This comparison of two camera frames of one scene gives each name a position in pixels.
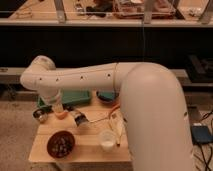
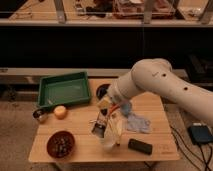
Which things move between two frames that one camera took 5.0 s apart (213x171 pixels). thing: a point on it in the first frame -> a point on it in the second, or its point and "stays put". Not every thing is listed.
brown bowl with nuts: [61, 144] stays put
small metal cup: [40, 115] stays put
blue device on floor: [200, 134] stays put
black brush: [79, 117] -> [99, 127]
